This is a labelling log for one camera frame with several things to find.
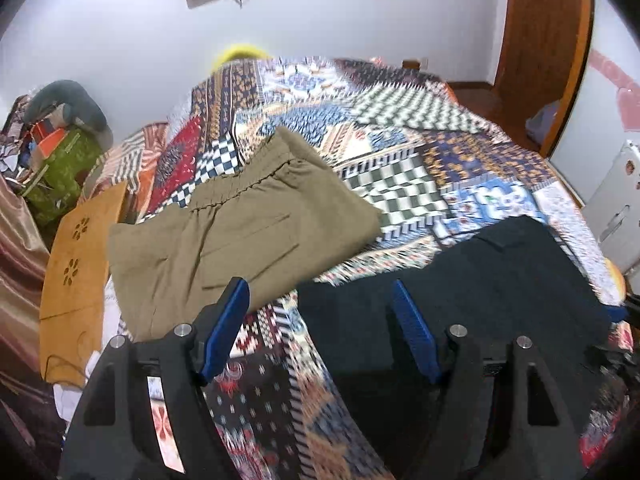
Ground striped satin curtain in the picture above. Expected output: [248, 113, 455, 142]
[0, 175, 66, 480]

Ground black pants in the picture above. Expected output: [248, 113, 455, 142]
[295, 215, 616, 480]

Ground pile of printed clutter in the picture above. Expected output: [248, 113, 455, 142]
[0, 95, 36, 181]

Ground wooden door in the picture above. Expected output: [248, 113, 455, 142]
[495, 0, 596, 156]

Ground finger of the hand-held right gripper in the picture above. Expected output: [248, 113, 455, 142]
[606, 291, 640, 325]

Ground khaki pants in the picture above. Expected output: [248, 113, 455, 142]
[107, 126, 383, 341]

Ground grey neck pillow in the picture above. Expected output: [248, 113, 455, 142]
[25, 79, 115, 146]

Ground wooden lap desk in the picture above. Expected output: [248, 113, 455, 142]
[39, 180, 128, 388]

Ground green floral storage bag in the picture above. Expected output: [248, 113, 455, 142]
[20, 127, 103, 226]

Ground yellow foam tube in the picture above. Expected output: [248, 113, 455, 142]
[210, 44, 273, 73]

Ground orange box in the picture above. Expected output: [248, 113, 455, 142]
[30, 127, 66, 156]

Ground white plastic appliance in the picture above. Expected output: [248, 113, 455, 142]
[582, 140, 640, 271]

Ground patchwork printed blanket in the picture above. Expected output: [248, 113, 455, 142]
[120, 55, 631, 480]

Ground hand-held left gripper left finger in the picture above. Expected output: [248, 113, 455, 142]
[57, 276, 251, 480]

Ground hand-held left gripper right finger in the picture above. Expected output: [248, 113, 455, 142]
[391, 279, 588, 480]

